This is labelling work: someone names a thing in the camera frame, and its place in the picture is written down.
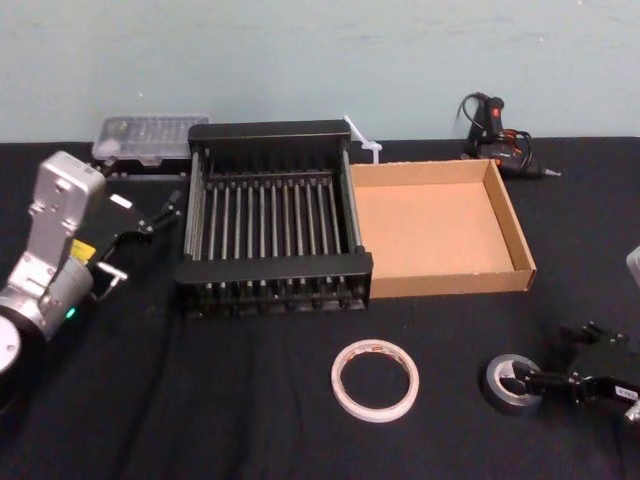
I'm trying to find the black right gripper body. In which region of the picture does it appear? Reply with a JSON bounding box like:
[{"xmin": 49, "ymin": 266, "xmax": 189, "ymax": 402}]
[{"xmin": 566, "ymin": 323, "xmax": 640, "ymax": 407}]

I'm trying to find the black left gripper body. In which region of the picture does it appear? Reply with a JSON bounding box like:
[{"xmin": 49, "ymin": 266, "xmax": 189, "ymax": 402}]
[{"xmin": 69, "ymin": 184, "xmax": 154, "ymax": 301}]

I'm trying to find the silver tape roll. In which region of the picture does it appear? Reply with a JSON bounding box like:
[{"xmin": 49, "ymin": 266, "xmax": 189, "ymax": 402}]
[{"xmin": 481, "ymin": 352, "xmax": 545, "ymax": 417}]

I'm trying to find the black rack with steel bars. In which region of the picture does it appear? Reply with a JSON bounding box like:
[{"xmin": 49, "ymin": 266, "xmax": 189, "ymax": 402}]
[{"xmin": 173, "ymin": 118, "xmax": 375, "ymax": 322}]

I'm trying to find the white tape roll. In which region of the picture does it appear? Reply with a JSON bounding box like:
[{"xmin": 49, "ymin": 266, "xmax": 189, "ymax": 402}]
[{"xmin": 329, "ymin": 338, "xmax": 421, "ymax": 417}]

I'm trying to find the black table cloth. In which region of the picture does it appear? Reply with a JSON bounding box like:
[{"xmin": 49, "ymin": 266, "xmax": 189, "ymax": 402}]
[{"xmin": 0, "ymin": 135, "xmax": 640, "ymax": 480}]

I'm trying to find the shallow brown cardboard tray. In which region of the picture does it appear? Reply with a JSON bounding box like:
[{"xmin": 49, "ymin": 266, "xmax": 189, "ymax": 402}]
[{"xmin": 348, "ymin": 157, "xmax": 538, "ymax": 300}]

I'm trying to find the clear plastic case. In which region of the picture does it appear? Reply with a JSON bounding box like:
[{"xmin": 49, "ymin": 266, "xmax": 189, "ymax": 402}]
[{"xmin": 91, "ymin": 113, "xmax": 211, "ymax": 182}]

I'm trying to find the black corded tool red switch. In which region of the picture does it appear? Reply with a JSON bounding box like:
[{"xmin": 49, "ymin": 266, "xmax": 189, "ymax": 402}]
[{"xmin": 456, "ymin": 91, "xmax": 562, "ymax": 182}]

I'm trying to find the thin dark cable silver plug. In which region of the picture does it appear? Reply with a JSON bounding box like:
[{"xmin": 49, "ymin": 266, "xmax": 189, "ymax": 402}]
[{"xmin": 93, "ymin": 261, "xmax": 130, "ymax": 302}]

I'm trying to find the white three-armed plastic piece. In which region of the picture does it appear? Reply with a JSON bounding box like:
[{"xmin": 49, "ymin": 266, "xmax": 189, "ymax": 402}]
[{"xmin": 342, "ymin": 113, "xmax": 384, "ymax": 166}]

